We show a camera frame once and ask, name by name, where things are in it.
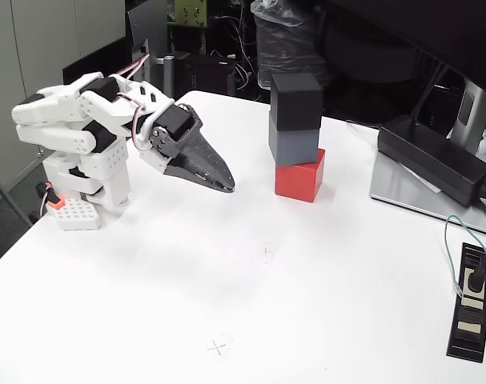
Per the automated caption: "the plastic-wrapped black bin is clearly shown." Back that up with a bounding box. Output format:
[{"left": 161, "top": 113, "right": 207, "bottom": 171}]
[{"left": 250, "top": 0, "right": 331, "bottom": 91}]

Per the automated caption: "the red white servo cable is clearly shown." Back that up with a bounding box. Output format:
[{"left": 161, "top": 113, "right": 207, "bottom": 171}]
[{"left": 113, "top": 52, "right": 152, "bottom": 152}]

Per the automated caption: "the green wire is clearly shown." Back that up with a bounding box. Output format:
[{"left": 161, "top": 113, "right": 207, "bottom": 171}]
[{"left": 444, "top": 214, "right": 486, "bottom": 298}]

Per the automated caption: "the black power plug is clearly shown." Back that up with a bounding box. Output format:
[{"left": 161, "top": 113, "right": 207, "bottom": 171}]
[{"left": 465, "top": 243, "right": 486, "bottom": 292}]

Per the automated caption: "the silver metal post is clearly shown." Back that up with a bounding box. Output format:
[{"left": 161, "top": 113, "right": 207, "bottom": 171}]
[{"left": 155, "top": 54, "right": 175, "bottom": 104}]

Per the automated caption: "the black power adapter brick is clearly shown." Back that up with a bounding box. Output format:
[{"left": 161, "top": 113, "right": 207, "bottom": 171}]
[{"left": 377, "top": 114, "right": 486, "bottom": 208}]

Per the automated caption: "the black cube block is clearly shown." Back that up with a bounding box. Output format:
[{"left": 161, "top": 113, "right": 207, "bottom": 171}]
[{"left": 270, "top": 72, "right": 324, "bottom": 132}]

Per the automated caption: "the red cube block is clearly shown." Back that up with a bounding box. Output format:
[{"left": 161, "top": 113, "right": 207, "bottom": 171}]
[{"left": 275, "top": 148, "right": 327, "bottom": 204}]

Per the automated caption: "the silver monitor stand neck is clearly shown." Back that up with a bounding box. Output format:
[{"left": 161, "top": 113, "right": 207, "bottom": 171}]
[{"left": 446, "top": 78, "right": 486, "bottom": 155}]

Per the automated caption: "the green metal panel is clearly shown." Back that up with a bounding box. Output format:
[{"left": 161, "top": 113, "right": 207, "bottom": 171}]
[{"left": 174, "top": 0, "right": 207, "bottom": 28}]

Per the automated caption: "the grey cube block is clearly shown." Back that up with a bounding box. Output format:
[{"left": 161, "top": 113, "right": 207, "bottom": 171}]
[{"left": 267, "top": 110, "right": 321, "bottom": 167}]

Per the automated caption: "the black computer tower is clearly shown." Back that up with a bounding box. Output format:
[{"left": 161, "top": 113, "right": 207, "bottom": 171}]
[{"left": 62, "top": 38, "right": 151, "bottom": 105}]

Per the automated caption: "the black power strip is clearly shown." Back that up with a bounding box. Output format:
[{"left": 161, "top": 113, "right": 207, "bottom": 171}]
[{"left": 445, "top": 242, "right": 486, "bottom": 364}]

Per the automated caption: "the orange cable connector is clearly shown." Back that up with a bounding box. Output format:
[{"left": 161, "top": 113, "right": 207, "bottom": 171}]
[{"left": 36, "top": 182, "right": 66, "bottom": 219}]

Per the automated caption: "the silver monitor base plate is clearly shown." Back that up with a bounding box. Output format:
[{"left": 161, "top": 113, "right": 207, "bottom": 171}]
[{"left": 369, "top": 150, "right": 486, "bottom": 237}]

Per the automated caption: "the black monitor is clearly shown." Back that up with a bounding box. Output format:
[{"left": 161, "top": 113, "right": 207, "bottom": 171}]
[{"left": 318, "top": 0, "right": 486, "bottom": 97}]

